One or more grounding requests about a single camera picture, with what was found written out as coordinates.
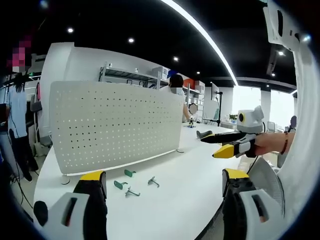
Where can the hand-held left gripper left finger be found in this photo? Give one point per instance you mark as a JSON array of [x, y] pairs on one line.
[[75, 212]]

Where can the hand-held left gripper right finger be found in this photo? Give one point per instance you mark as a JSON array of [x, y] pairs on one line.
[[252, 212]]

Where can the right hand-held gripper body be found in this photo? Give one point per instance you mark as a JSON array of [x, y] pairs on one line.
[[246, 121]]

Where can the green hook assembly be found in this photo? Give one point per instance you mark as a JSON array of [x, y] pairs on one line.
[[129, 172], [118, 184]]

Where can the grey metal hook assembly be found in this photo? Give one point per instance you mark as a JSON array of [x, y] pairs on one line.
[[131, 192], [153, 181]]

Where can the white perforated mounting plate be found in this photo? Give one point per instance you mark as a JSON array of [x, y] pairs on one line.
[[115, 125]]

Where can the person's right hand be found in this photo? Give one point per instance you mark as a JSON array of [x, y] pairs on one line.
[[267, 144]]

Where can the green potted plant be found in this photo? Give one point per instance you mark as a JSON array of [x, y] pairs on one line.
[[233, 117]]

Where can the dark grey object on table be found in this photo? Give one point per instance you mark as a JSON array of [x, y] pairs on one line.
[[203, 134]]

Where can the black tripod stand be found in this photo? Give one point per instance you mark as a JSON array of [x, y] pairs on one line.
[[219, 108]]

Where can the white mesh office chair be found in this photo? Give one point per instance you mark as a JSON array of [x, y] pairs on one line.
[[268, 180]]

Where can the small toy figure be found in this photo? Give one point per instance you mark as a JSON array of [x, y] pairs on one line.
[[191, 121]]

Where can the person's white sleeve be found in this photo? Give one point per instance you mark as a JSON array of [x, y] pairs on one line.
[[303, 130]]

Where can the white worn device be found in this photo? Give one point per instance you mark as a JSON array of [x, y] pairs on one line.
[[281, 21]]

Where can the grey metal shelving rack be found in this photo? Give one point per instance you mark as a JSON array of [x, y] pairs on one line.
[[130, 76]]

